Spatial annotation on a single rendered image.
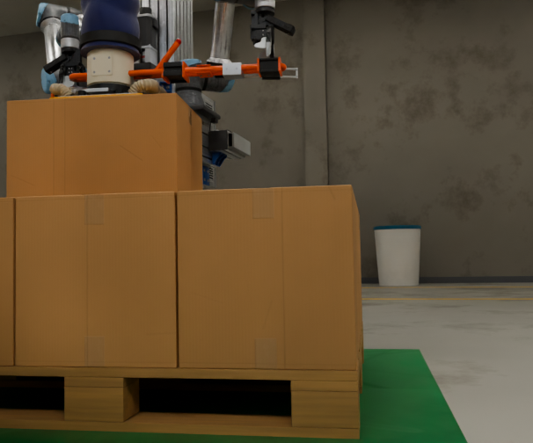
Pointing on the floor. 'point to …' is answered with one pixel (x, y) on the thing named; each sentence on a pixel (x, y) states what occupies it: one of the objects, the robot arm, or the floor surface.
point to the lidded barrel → (397, 254)
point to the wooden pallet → (328, 394)
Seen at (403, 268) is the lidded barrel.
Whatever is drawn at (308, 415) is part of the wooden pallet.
